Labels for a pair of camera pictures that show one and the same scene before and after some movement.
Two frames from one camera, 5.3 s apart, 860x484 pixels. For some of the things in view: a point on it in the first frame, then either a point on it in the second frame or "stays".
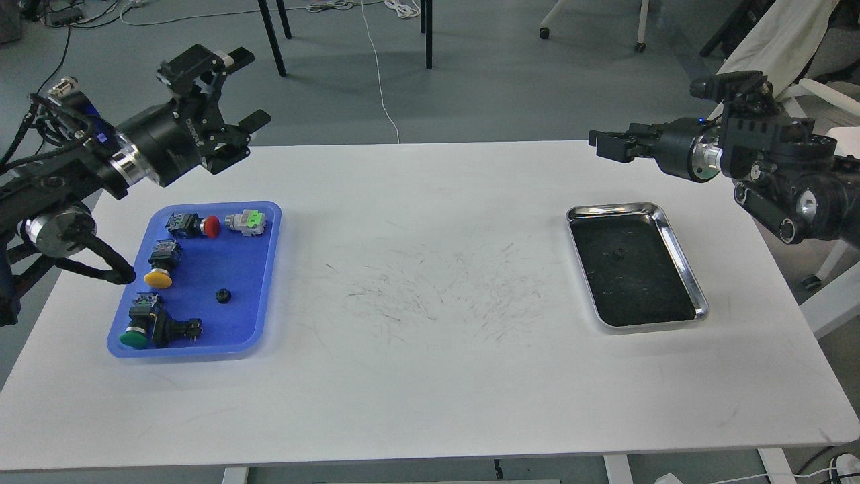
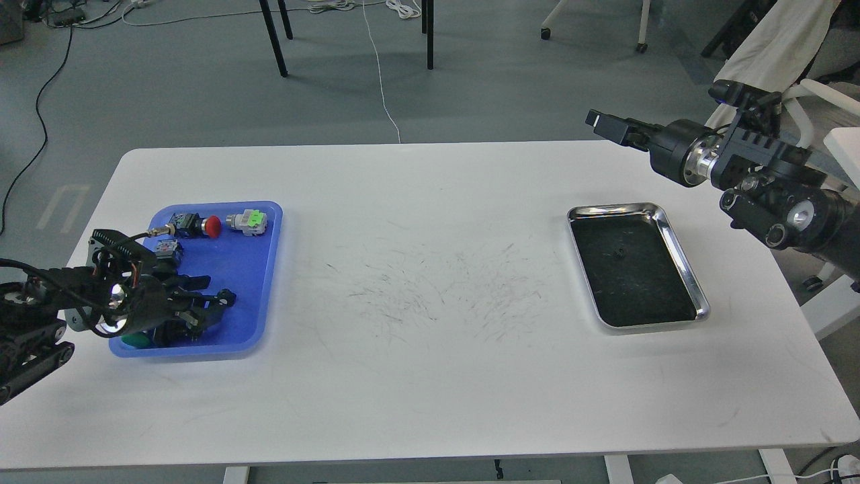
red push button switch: [190, 225] stays
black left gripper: [193, 127] → [136, 304]
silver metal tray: [635, 273] stays
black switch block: [166, 329] stays
